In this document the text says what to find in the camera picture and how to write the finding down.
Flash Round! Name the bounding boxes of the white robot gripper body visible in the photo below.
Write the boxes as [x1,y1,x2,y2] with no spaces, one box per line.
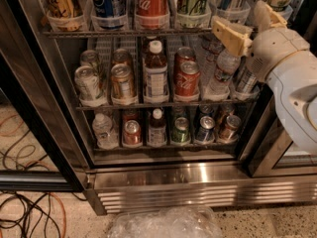
[246,28,310,82]

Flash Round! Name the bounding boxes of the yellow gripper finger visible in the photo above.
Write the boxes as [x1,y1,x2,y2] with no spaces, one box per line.
[254,0,287,32]
[211,16,253,57]

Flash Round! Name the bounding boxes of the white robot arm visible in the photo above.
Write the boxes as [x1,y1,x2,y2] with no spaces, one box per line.
[211,0,317,154]

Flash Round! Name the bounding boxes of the silver blue can front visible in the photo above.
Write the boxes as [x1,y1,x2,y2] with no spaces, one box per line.
[236,68,257,93]

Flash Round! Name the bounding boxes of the red coke can rear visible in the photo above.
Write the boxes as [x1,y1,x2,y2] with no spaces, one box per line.
[174,47,196,70]

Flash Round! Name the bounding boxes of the red coke can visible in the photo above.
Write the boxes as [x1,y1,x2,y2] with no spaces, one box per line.
[174,47,196,70]
[175,60,200,96]

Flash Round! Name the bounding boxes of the red coke can front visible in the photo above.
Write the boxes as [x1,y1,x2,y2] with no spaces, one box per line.
[175,60,200,96]

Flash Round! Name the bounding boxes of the gold brown can bottom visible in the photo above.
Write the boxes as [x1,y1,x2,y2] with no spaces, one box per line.
[218,115,241,141]

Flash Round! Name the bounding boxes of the red coca-cola can top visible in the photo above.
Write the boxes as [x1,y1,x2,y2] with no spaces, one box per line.
[136,0,167,29]

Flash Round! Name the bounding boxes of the glass fridge door right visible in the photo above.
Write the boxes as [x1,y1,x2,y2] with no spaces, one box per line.
[247,17,317,179]

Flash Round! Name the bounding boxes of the glass fridge door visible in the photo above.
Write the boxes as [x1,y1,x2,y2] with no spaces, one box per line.
[0,54,82,192]
[247,17,317,179]

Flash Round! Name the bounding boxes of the green can bottom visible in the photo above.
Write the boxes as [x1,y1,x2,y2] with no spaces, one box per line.
[171,117,189,143]

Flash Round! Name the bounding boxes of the orange gold can rear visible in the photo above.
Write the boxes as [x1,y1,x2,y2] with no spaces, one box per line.
[111,49,133,67]

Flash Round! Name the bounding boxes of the orange gold can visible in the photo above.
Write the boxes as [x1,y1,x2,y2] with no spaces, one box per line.
[111,49,133,67]
[111,63,135,99]

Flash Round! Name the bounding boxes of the stainless steel fridge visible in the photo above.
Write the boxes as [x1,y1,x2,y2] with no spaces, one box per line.
[0,0,317,214]

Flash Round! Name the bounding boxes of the orange gold can front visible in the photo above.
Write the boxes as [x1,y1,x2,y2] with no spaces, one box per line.
[111,63,135,99]

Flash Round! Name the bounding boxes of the blue pepsi can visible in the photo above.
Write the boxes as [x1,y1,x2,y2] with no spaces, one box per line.
[88,0,127,19]

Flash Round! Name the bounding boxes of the red orange can bottom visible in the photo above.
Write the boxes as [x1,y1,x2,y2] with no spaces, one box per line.
[123,120,142,146]

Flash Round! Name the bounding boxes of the silver can rear left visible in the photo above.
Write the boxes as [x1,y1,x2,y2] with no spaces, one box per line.
[80,50,100,72]

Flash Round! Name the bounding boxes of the silver can front left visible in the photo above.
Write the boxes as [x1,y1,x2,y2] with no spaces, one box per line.
[74,65,102,101]

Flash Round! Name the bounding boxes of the yellow orange can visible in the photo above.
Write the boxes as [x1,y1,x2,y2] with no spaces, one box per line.
[47,0,82,19]

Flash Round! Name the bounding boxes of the glass fridge door left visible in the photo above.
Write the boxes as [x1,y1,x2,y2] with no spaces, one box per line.
[0,54,82,192]

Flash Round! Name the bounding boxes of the clear water bottle front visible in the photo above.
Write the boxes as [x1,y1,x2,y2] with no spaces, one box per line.
[209,49,241,94]

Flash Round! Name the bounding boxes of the brown tea bottle middle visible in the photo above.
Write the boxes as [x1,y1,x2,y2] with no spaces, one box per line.
[145,41,167,98]

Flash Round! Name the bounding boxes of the brown tea bottle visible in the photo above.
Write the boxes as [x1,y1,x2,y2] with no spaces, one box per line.
[145,41,167,98]
[148,108,167,147]

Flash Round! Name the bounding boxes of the brown tea bottle bottom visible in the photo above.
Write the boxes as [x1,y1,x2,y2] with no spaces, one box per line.
[148,108,167,147]

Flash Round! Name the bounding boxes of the clear water bottle bottom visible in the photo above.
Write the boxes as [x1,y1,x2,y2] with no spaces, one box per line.
[92,113,118,150]

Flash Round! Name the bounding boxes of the clear plastic bag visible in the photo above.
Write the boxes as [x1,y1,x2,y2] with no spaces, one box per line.
[106,206,223,238]

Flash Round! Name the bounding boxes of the middle wire shelf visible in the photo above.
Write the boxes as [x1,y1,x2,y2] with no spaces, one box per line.
[75,99,256,111]

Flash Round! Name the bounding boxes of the wire shelf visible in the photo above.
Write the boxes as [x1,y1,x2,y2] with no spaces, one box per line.
[43,28,212,39]
[75,99,256,111]
[93,142,237,153]

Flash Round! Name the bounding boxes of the bottom wire shelf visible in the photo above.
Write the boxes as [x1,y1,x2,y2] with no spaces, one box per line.
[93,142,237,153]

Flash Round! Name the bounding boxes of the top wire shelf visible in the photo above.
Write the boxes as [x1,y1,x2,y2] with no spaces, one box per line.
[43,28,212,39]

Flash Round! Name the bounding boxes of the orange cable on floor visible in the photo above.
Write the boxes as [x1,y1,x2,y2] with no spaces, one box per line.
[0,113,67,238]

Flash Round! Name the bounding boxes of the black cables on floor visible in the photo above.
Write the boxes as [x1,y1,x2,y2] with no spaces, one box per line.
[0,129,87,238]

